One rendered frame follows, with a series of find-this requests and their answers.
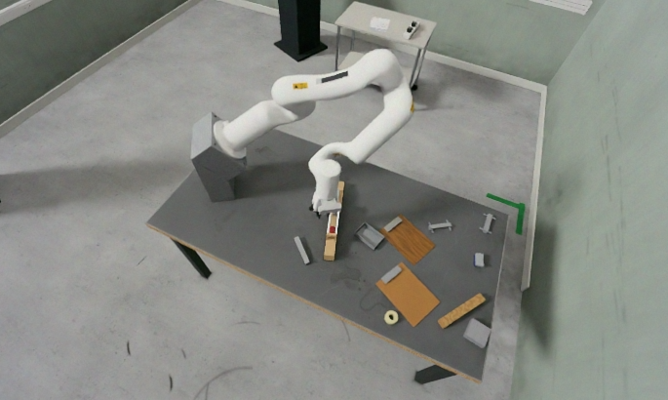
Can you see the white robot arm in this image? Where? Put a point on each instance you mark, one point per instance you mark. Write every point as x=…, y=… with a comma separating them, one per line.
x=295, y=99

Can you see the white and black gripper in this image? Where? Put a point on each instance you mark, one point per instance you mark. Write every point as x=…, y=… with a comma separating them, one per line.
x=315, y=204

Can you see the wooden flat bar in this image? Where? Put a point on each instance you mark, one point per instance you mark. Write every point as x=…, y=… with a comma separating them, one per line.
x=461, y=310

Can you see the cream roll of masking tape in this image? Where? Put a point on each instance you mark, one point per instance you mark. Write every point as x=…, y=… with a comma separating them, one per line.
x=394, y=314

